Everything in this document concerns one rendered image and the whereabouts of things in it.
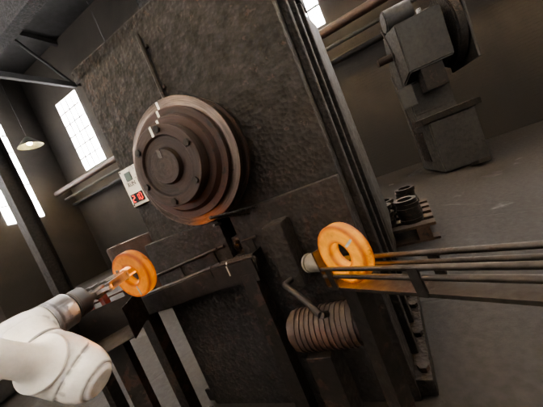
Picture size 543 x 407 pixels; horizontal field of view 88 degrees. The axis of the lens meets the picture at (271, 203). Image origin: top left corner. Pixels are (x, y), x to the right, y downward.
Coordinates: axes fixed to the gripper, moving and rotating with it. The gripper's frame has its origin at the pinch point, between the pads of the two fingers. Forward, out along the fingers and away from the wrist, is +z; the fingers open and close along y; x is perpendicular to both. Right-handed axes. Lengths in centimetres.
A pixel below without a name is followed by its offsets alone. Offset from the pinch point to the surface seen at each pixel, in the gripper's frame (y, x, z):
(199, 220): 14.8, 4.3, 23.2
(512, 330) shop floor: 103, -88, 60
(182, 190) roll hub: 19.1, 16.8, 16.4
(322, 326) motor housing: 52, -35, 6
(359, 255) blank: 70, -14, 0
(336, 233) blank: 67, -8, 3
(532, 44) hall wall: 360, 15, 633
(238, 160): 39.7, 18.2, 23.9
